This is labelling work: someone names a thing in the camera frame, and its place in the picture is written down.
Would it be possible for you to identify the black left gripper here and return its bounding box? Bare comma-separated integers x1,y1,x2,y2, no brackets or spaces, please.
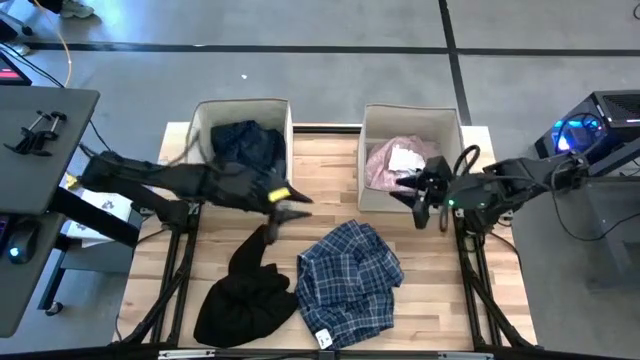
214,164,315,246

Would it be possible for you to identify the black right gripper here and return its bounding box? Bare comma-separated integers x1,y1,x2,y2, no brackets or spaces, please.
389,155,454,230

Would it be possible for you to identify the white garment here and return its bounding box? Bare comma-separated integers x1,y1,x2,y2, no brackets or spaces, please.
387,144,426,174

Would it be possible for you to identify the pink garment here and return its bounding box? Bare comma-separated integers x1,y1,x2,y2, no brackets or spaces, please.
364,134,444,194

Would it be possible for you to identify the navy dotted garment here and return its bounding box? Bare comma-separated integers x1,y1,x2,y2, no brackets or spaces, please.
209,119,288,181

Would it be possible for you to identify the blue plaid shirt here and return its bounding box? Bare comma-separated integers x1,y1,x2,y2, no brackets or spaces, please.
295,218,405,350

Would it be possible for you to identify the black garment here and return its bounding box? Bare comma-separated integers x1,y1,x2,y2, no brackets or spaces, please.
192,223,300,349

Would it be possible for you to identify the beige fabric storage bin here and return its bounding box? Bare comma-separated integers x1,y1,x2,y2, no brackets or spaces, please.
357,103,464,214
185,97,295,204

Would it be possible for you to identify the black bar behind table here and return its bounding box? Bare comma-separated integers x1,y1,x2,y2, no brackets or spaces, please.
293,124,364,134

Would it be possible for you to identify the white box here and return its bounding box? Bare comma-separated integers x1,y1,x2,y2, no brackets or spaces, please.
64,187,144,249

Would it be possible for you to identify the black desk leg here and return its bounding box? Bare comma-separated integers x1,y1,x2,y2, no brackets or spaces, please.
37,187,142,317

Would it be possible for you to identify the grey computer stand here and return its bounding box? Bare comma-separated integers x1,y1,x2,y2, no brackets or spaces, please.
574,139,640,291

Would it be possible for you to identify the black computer tower with lights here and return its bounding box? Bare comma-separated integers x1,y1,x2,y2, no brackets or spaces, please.
533,89,640,174

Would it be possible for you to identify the black clamp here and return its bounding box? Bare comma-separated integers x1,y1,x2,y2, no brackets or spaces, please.
3,110,69,157

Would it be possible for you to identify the grey desk top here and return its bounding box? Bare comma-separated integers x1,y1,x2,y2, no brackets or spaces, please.
0,85,101,339

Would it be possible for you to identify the black computer mouse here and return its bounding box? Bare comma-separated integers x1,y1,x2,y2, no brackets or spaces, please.
4,222,41,265

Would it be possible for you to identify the person's shoe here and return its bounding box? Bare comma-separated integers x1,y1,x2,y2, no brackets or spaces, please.
58,0,96,20

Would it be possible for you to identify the monitor with red screen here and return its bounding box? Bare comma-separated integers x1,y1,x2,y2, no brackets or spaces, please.
0,49,33,87

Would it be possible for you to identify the black office chair base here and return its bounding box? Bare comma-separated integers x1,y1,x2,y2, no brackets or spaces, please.
0,10,35,57

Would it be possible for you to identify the black table frame strut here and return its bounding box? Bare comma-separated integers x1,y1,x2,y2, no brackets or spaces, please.
452,209,534,349
117,199,204,346

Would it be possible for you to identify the black table edge rail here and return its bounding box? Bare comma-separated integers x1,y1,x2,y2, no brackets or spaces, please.
0,342,640,360

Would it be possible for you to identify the black stand cable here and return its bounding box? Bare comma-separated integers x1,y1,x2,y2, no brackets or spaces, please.
549,192,640,244

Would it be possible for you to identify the orange cable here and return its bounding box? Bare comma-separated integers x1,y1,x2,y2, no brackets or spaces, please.
32,0,74,89

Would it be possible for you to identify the black floor cable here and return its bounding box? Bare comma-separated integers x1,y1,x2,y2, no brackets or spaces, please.
0,42,114,154

